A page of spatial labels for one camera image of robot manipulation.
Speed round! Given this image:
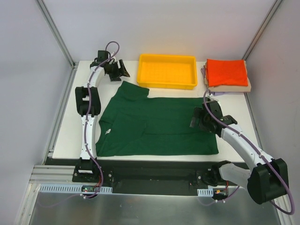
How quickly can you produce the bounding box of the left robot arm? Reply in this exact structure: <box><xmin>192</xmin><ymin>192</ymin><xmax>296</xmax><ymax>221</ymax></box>
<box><xmin>75</xmin><ymin>59</ymin><xmax>130</xmax><ymax>182</ymax></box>

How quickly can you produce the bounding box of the right white cable duct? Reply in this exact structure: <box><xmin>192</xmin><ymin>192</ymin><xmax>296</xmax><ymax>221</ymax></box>
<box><xmin>197</xmin><ymin>188</ymin><xmax>214</xmax><ymax>197</ymax></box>

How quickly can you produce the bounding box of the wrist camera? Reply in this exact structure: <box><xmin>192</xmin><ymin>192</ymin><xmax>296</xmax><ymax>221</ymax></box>
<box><xmin>206</xmin><ymin>100</ymin><xmax>223</xmax><ymax>117</ymax></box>
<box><xmin>96</xmin><ymin>50</ymin><xmax>111</xmax><ymax>62</ymax></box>

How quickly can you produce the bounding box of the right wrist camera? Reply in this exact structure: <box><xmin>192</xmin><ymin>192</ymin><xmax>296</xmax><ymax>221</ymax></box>
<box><xmin>206</xmin><ymin>100</ymin><xmax>223</xmax><ymax>117</ymax></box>

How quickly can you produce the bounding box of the white cable duct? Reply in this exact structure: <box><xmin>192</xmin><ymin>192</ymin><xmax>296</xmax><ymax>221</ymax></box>
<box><xmin>39</xmin><ymin>184</ymin><xmax>113</xmax><ymax>194</ymax></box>
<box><xmin>197</xmin><ymin>188</ymin><xmax>214</xmax><ymax>197</ymax></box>

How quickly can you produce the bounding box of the front aluminium rail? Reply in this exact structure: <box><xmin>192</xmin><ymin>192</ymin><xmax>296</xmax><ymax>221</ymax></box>
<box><xmin>29</xmin><ymin>164</ymin><xmax>284</xmax><ymax>188</ymax></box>

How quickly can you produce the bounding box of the yellow plastic tray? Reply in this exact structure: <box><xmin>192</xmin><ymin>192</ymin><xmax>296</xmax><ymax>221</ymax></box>
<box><xmin>136</xmin><ymin>54</ymin><xmax>198</xmax><ymax>90</ymax></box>

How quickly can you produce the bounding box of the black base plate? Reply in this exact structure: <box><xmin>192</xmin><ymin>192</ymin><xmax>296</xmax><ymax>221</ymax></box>
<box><xmin>72</xmin><ymin>160</ymin><xmax>214</xmax><ymax>196</ymax></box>

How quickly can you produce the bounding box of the left white cable duct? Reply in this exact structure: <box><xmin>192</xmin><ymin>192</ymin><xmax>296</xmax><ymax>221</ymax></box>
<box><xmin>39</xmin><ymin>184</ymin><xmax>113</xmax><ymax>194</ymax></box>

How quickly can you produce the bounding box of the left aluminium frame post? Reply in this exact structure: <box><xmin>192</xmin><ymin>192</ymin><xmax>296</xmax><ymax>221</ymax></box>
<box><xmin>35</xmin><ymin>0</ymin><xmax>76</xmax><ymax>68</ymax></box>

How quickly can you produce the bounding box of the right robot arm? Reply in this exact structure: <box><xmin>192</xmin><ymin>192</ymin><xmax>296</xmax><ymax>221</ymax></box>
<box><xmin>190</xmin><ymin>106</ymin><xmax>289</xmax><ymax>204</ymax></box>

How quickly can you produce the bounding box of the right aluminium frame post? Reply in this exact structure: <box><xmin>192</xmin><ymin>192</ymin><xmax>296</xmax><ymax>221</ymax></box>
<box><xmin>242</xmin><ymin>0</ymin><xmax>284</xmax><ymax>60</ymax></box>

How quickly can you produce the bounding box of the green t-shirt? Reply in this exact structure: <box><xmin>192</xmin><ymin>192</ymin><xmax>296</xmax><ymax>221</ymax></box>
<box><xmin>96</xmin><ymin>82</ymin><xmax>219</xmax><ymax>157</ymax></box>

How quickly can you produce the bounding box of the aluminium frame post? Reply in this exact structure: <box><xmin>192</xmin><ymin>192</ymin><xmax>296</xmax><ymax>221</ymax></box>
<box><xmin>35</xmin><ymin>0</ymin><xmax>76</xmax><ymax>68</ymax></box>
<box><xmin>242</xmin><ymin>0</ymin><xmax>284</xmax><ymax>60</ymax></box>

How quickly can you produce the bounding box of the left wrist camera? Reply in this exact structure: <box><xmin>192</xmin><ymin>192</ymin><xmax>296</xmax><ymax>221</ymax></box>
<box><xmin>96</xmin><ymin>50</ymin><xmax>111</xmax><ymax>62</ymax></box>

